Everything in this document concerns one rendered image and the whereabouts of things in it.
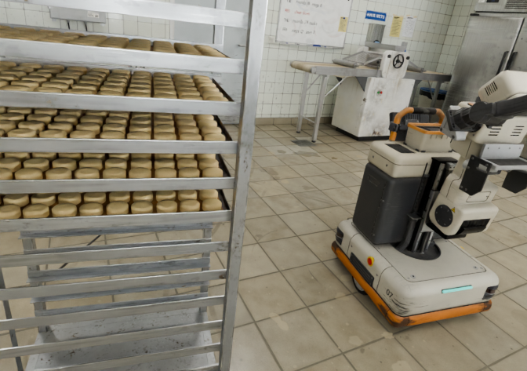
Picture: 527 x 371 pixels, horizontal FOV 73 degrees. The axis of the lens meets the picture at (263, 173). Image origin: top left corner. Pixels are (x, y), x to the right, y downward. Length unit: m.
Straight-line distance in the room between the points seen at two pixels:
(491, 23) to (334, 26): 1.94
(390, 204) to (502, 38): 3.84
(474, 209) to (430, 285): 0.41
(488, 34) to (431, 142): 3.71
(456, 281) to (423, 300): 0.21
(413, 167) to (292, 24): 3.55
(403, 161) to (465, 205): 0.33
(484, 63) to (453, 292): 3.95
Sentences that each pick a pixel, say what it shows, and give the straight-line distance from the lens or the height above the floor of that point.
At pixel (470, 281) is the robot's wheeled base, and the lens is 2.10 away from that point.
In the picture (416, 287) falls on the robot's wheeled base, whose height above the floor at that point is 0.27.
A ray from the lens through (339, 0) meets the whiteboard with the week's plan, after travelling 5.50.
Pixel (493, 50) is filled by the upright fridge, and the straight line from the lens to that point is 5.50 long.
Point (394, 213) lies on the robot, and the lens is 1.97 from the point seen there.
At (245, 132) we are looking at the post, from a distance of 0.78.
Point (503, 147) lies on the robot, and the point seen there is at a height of 0.96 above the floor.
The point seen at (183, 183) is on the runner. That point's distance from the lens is 0.83.
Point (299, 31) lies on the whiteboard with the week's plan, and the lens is 5.16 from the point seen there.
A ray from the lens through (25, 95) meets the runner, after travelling 0.80.
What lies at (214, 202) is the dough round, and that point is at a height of 0.88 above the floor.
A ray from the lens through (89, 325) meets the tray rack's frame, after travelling 1.68.
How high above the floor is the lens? 1.32
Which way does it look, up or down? 23 degrees down
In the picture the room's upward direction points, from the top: 7 degrees clockwise
